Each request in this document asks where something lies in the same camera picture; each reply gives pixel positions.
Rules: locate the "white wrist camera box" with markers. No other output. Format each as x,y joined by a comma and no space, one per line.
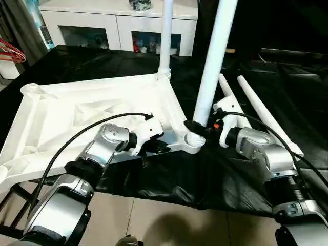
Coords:
228,115
148,130

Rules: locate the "large black furniture piece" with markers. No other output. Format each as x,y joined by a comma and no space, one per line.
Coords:
287,23

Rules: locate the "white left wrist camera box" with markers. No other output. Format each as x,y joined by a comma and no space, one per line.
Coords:
148,130

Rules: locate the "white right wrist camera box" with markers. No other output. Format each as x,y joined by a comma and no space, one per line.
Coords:
228,115

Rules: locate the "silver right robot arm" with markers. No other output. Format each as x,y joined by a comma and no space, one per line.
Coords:
277,159

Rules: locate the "white plastic table top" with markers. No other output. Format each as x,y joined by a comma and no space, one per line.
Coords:
87,113

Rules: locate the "black mat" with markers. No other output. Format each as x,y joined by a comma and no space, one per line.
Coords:
77,61

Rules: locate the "white cabinet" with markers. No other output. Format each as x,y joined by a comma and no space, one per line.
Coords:
102,15

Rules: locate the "dark glass bowl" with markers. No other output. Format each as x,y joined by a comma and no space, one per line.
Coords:
140,4

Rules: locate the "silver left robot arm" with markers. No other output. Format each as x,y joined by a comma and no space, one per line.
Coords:
97,154

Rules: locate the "black robot left foot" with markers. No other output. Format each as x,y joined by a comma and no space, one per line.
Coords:
128,242

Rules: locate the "white plastic table leg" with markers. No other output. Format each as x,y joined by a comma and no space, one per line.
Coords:
166,36
228,92
266,118
215,61

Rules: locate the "red clothes hanger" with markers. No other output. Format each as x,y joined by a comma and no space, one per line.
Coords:
11,51

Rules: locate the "pale blue translucent object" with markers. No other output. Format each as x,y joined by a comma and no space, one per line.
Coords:
38,23

